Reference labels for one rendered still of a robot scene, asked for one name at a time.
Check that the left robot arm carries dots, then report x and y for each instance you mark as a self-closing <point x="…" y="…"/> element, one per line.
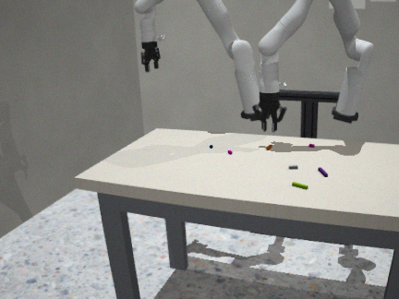
<point x="347" y="22"/>

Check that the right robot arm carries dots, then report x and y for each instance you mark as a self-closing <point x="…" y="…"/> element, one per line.
<point x="218" y="16"/>

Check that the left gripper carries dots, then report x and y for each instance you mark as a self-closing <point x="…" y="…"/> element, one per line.
<point x="270" y="104"/>

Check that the purple rod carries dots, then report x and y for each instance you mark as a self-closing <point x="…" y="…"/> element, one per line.
<point x="322" y="172"/>

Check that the lime green rod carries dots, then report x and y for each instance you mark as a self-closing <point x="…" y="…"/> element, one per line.
<point x="300" y="185"/>

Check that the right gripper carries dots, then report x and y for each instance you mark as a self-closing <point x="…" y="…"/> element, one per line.
<point x="150" y="54"/>

